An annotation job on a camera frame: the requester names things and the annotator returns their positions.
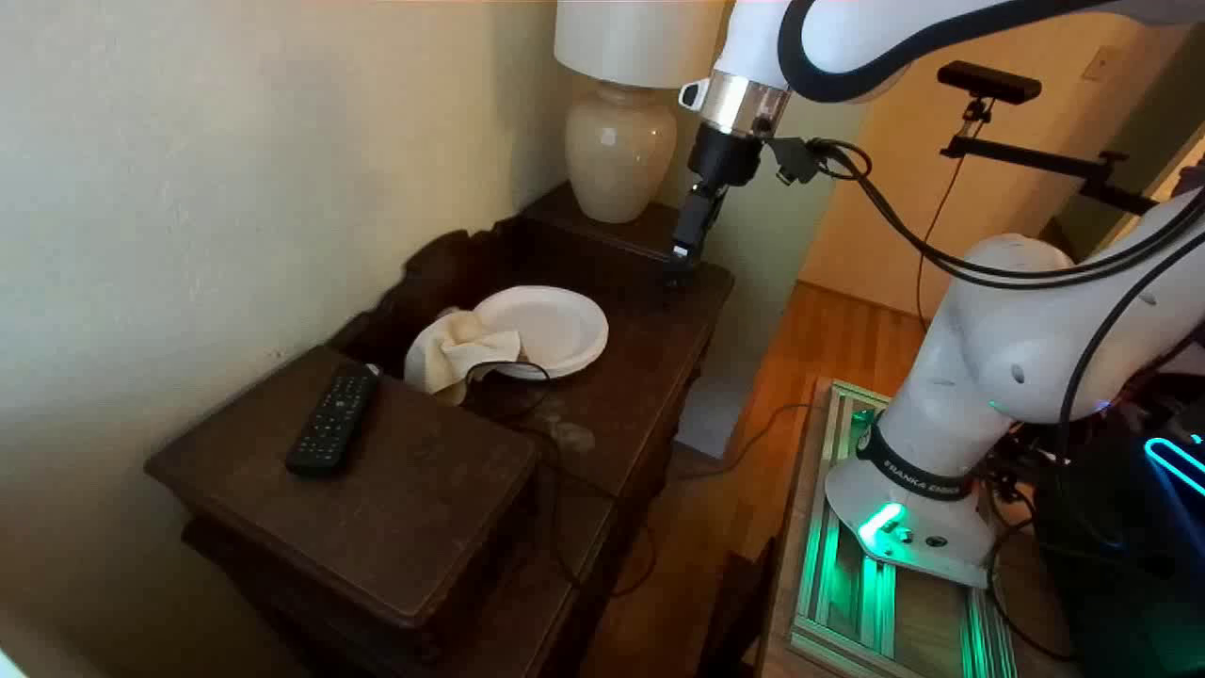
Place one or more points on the dark wooden dresser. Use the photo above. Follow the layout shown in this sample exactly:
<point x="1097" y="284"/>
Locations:
<point x="625" y="388"/>

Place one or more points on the white lampshade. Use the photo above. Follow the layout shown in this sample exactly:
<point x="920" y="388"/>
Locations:
<point x="632" y="39"/>

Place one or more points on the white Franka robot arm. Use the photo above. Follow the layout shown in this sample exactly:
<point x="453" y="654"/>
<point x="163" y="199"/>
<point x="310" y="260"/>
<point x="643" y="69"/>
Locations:
<point x="1004" y="339"/>

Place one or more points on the small white shell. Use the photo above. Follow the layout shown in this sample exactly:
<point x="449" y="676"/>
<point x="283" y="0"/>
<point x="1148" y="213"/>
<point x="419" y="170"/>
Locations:
<point x="469" y="329"/>

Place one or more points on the black stereo camera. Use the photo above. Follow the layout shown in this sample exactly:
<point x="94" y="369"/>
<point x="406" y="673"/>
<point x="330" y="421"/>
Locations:
<point x="989" y="81"/>

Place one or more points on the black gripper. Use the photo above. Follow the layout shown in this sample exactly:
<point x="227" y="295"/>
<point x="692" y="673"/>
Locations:
<point x="721" y="164"/>

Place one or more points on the black computer with neon light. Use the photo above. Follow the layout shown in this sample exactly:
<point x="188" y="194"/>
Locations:
<point x="1130" y="553"/>

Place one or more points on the white round plate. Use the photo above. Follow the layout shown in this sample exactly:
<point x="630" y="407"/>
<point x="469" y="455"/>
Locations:
<point x="552" y="326"/>

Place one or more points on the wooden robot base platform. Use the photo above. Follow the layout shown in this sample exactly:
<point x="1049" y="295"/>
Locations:
<point x="867" y="607"/>

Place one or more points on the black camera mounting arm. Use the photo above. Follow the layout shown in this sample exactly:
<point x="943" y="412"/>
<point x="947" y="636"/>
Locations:
<point x="1030" y="159"/>

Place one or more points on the beige ceramic lamp base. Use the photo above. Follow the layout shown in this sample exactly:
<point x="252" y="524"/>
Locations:
<point x="617" y="152"/>

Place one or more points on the dark wooden raised box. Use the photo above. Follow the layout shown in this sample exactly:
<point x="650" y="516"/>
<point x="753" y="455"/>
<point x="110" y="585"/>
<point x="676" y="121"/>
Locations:
<point x="557" y="226"/>
<point x="376" y="513"/>

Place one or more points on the black remote control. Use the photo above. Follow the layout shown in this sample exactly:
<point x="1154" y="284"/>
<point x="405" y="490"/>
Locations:
<point x="331" y="421"/>

